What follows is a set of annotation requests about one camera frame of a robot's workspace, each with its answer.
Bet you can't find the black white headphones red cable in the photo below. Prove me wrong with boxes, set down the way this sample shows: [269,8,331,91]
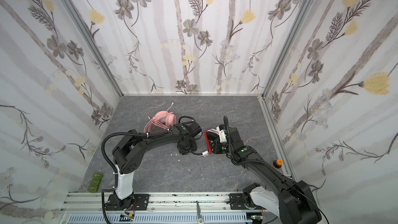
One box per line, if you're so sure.
[191,127,228,158]

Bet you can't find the pink headphones with cable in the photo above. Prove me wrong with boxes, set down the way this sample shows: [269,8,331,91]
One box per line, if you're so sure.
[144,102,177,133]

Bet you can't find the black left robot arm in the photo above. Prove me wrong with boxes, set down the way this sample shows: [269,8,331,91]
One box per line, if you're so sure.
[101,116,202,224]

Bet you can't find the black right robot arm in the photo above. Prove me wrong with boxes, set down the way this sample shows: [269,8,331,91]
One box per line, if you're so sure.
[223,116,327,224]

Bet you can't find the brown tape roll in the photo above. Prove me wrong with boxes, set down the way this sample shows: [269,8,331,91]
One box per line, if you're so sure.
[273,159,284,170]

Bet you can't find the green small object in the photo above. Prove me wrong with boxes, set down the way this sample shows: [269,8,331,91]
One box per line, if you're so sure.
[87,172,103,193]

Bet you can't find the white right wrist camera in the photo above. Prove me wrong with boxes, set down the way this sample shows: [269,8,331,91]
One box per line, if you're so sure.
[216,126,227,143]

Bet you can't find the white perforated cable duct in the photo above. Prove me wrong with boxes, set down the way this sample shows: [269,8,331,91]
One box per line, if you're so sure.
[61,213,252,224]

